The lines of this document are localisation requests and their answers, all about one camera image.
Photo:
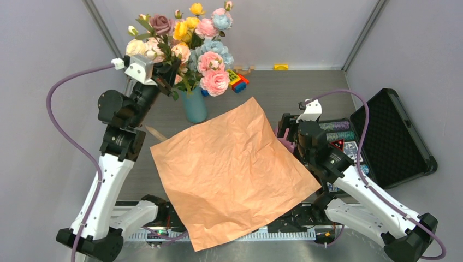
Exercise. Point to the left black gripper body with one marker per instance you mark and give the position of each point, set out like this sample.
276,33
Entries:
143,100

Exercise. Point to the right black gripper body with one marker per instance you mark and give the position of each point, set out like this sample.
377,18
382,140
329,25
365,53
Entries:
306,156

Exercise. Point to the pale pink rose stem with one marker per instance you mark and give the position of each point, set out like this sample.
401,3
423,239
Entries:
153,51

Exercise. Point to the peach pink rose stem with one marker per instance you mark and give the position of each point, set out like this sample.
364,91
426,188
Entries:
182,52

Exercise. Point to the teal ceramic vase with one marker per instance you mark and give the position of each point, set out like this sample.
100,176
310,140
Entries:
194,105

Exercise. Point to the cream white rose stems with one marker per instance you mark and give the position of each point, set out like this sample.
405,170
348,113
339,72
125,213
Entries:
136,46

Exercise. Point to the tan satin ribbon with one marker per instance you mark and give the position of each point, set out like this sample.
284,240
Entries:
156,134

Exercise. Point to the yellow rose stems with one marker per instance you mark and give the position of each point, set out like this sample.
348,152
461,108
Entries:
184,28

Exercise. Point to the mauve rose stem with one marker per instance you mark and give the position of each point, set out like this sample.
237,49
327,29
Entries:
159,27

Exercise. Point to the light blue flower stem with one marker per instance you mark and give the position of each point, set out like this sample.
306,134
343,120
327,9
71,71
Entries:
203,45

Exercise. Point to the peach wrapping paper sheet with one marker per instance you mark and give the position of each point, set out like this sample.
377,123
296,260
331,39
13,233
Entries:
230,175

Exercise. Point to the paper flower bouquet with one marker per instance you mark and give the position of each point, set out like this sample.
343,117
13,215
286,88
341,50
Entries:
207,72

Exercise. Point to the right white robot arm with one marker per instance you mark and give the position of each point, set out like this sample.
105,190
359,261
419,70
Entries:
403,233

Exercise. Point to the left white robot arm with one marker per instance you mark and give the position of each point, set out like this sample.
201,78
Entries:
94,232

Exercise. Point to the pink plastic box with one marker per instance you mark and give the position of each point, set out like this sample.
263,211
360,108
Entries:
290,146

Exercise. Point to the red triangle card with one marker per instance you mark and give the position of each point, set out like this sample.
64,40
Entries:
339,144

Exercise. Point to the yellow toy block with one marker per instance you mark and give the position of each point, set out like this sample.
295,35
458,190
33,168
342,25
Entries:
281,67

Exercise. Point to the colourful toy block house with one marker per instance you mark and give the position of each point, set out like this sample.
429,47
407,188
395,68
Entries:
237,82

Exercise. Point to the pink peach rose stems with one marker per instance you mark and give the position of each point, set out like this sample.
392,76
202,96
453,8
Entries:
219,21

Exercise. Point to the wooden toy piece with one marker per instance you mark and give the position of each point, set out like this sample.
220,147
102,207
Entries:
242,70

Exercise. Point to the black poker chip case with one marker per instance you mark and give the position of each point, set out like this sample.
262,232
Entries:
393,152

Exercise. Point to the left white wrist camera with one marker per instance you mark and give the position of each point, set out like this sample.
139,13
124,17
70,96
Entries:
137,67

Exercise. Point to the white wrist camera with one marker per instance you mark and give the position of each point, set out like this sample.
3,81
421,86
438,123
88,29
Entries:
137,67
312,110

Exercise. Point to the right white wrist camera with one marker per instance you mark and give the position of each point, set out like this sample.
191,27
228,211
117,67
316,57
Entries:
312,110

